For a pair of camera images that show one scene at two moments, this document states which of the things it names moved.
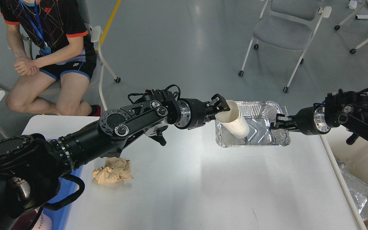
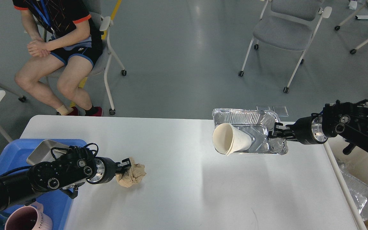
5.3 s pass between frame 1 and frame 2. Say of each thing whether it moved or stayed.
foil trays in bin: stayed
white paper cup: moved
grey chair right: stayed
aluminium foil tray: moved
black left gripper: moved
